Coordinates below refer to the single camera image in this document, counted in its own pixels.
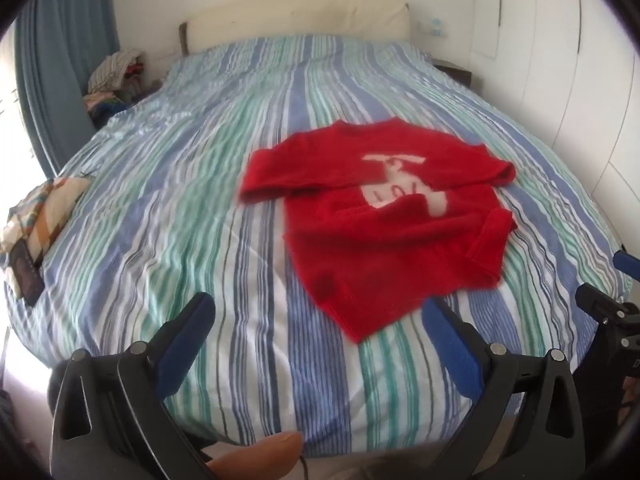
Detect red knit sweater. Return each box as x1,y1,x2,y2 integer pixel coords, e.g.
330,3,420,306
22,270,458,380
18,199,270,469
240,118,516,342

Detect pile of clothes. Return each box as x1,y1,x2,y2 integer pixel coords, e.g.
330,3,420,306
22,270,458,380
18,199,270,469
84,48,144,129

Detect person's bare skin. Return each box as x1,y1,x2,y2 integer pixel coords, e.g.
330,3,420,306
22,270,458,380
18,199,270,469
207,431,304,480

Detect colourful patterned pillow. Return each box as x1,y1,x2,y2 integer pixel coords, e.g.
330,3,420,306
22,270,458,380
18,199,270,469
1,177,92,266

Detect white wardrobe doors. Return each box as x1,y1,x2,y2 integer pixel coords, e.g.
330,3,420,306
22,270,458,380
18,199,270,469
470,0,639,252

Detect dark wooden nightstand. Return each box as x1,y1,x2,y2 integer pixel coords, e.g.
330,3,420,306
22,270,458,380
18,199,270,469
432,58,473,89

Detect teal curtain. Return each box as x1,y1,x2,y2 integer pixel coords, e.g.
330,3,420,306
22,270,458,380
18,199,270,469
14,0,119,178

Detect cream padded headboard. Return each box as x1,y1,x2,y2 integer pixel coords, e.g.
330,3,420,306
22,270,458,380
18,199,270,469
178,0,411,55

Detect wall socket plate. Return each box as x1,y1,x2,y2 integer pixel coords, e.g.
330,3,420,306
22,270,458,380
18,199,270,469
418,18,445,37

